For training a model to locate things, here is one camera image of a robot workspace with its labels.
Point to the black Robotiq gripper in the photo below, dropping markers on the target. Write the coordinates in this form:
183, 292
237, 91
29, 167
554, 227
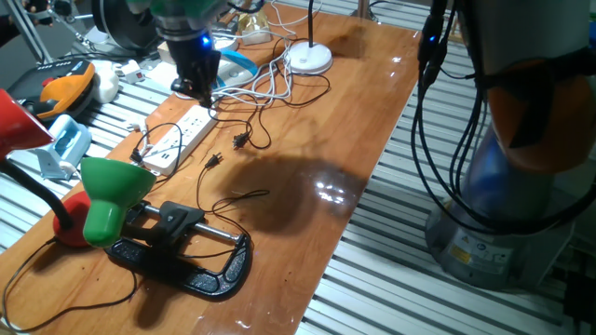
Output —
193, 58

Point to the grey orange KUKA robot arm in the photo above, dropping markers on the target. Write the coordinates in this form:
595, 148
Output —
512, 186

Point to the white power strip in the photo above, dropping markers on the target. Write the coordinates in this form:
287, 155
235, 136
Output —
186, 130

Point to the white blue folding lamp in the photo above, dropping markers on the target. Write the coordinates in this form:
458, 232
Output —
242, 62

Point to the white round lamp base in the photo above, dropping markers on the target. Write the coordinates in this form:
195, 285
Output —
307, 58

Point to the red gooseneck desk lamp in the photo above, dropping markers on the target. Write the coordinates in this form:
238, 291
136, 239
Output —
18, 125

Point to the small wooden block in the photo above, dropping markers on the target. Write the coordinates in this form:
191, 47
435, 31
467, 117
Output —
165, 52

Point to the small white adaptor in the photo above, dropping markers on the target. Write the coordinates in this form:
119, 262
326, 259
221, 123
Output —
134, 72

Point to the golden foil packet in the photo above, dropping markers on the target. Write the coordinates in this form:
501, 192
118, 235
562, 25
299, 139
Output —
255, 28

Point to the white lumpy object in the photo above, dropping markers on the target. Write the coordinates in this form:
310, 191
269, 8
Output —
106, 81

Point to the black round fan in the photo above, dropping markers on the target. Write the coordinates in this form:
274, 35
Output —
116, 23

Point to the black C-clamp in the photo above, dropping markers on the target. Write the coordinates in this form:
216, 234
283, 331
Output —
112, 186

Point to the orange black teach pendant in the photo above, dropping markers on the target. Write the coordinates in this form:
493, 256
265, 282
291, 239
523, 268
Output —
65, 90

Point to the light blue white box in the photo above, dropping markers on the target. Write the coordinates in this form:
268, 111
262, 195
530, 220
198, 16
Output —
70, 139

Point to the glossy wooden board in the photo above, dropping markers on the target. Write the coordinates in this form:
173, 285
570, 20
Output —
302, 209

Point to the grey metal stand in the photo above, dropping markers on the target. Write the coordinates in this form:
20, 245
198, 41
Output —
32, 37

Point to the aluminium frame post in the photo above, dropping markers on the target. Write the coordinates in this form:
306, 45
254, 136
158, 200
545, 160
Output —
364, 9

